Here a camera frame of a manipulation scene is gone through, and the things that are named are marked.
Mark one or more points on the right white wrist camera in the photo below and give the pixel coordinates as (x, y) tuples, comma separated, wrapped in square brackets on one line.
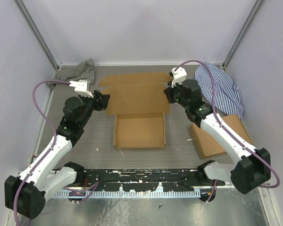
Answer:
[(178, 76)]

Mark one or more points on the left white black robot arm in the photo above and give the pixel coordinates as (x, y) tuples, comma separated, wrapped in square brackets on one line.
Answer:
[(27, 193)]

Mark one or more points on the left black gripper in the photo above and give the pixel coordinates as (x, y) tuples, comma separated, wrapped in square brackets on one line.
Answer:
[(101, 104)]

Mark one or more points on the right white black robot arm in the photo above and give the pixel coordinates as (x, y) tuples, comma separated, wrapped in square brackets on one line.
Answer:
[(251, 166)]

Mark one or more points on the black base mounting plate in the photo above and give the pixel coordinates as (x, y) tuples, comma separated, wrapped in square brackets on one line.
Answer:
[(142, 180)]

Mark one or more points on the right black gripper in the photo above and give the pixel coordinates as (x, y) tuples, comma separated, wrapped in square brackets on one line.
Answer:
[(170, 90)]

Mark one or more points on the aluminium frame post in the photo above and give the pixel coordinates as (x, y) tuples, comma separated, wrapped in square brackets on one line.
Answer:
[(243, 31), (32, 19)]

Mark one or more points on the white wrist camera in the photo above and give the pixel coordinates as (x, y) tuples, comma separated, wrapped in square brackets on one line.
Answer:
[(178, 76), (82, 88)]

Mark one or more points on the folded brown cardboard box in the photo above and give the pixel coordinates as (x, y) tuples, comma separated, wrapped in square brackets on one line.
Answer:
[(207, 146)]

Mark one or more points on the black white striped cloth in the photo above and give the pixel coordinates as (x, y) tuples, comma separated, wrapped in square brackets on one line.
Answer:
[(83, 71)]

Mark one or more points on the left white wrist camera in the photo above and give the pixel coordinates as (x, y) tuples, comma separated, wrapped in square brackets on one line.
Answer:
[(82, 88)]

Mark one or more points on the right aluminium frame post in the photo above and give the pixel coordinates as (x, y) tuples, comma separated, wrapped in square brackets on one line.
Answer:
[(243, 31)]

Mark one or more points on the blue white striped cloth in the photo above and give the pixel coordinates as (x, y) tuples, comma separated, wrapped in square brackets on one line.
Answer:
[(218, 87)]

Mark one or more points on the light blue slotted cable duct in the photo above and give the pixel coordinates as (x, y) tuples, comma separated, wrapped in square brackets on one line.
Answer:
[(148, 194)]

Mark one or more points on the left aluminium frame post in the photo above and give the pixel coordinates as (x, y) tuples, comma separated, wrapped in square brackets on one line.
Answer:
[(32, 19)]

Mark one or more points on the brown cardboard box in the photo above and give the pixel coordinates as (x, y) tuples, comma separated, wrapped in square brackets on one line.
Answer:
[(207, 146), (139, 105)]

